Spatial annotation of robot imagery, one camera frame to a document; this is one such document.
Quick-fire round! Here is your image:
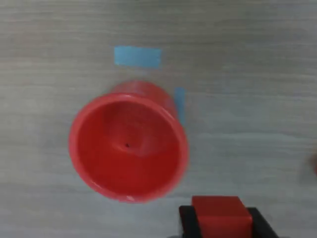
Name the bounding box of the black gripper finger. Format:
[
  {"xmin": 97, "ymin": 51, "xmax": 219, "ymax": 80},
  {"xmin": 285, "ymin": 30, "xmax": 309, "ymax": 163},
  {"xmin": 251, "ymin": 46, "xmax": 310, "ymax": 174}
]
[
  {"xmin": 247, "ymin": 207, "xmax": 278, "ymax": 238},
  {"xmin": 178, "ymin": 205, "xmax": 202, "ymax": 238}
]

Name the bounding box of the red cup bin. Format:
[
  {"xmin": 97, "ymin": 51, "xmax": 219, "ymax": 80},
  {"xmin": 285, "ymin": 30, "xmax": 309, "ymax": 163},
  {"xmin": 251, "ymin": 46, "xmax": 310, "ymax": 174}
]
[{"xmin": 68, "ymin": 80, "xmax": 190, "ymax": 204}]

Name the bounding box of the blue tape piece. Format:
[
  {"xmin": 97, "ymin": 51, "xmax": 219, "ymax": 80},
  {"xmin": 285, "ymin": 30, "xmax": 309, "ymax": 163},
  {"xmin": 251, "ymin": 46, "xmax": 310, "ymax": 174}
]
[
  {"xmin": 174, "ymin": 86, "xmax": 186, "ymax": 124},
  {"xmin": 113, "ymin": 46, "xmax": 163, "ymax": 69}
]

